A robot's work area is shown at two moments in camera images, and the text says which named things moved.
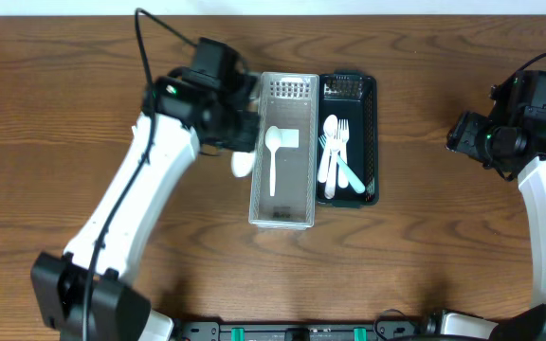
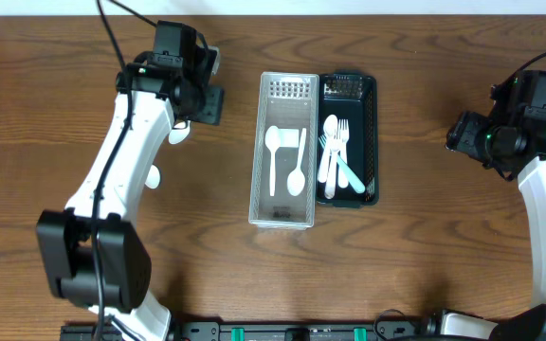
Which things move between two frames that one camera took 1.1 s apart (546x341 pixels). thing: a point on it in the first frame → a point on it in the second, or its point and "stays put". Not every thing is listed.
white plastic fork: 343,134 stays put
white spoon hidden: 242,163 → 296,181
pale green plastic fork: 353,178 stays put
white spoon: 331,133 stays put
